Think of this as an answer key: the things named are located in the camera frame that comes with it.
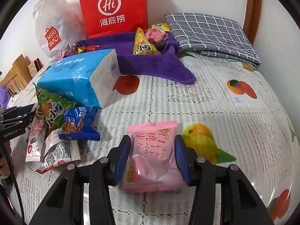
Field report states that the wooden headboard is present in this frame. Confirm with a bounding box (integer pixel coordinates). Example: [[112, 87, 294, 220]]
[[0, 54, 32, 94]]

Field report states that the pink peach snack packet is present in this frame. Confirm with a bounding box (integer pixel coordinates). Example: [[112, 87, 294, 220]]
[[122, 121, 184, 191]]

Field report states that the brown wooden door frame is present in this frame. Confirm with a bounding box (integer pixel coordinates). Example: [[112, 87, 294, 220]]
[[242, 0, 262, 46]]

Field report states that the blue tissue pack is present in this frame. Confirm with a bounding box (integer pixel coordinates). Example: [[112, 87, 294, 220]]
[[37, 49, 121, 108]]

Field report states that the blue snack packet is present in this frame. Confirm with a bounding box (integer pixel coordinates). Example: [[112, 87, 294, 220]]
[[57, 106, 101, 141]]

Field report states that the yellow green snack bag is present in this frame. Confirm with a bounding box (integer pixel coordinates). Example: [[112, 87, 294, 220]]
[[150, 23, 171, 32]]

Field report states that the white striped snack packet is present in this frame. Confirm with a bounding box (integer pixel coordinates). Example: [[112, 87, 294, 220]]
[[36, 129, 80, 174]]

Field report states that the red paper bag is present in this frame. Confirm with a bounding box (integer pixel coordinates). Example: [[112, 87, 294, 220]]
[[78, 0, 149, 39]]

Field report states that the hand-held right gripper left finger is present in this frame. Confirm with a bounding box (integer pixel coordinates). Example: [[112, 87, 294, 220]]
[[29, 135, 132, 225]]

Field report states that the white strawberry snack packet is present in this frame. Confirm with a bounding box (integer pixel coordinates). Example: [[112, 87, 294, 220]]
[[25, 115, 51, 162]]

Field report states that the purple cloth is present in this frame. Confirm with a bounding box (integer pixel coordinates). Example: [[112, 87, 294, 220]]
[[0, 86, 12, 109]]

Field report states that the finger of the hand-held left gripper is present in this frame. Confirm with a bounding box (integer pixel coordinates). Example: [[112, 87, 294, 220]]
[[0, 103, 37, 117], [0, 114, 35, 125]]

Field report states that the purple towel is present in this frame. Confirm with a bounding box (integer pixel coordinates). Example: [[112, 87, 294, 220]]
[[75, 31, 197, 85]]

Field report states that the fruit print table cover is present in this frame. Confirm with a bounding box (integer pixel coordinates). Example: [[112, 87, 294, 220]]
[[7, 49, 296, 225]]

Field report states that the yellow triangular snack packet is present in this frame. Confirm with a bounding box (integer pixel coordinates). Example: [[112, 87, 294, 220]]
[[133, 27, 162, 55]]

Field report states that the white plastic shopping bag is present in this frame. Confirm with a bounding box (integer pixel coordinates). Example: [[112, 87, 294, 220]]
[[33, 0, 88, 58]]

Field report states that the grey checked folded cloth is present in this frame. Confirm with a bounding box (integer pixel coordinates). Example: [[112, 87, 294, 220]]
[[164, 13, 261, 69]]

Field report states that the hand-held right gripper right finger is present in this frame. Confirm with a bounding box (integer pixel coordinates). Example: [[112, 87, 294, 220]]
[[175, 135, 275, 225]]

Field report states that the patterned cardboard box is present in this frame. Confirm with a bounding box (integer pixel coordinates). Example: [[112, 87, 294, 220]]
[[27, 59, 44, 78]]

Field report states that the green snack packet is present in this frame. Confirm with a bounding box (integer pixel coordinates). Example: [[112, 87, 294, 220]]
[[35, 83, 77, 134]]

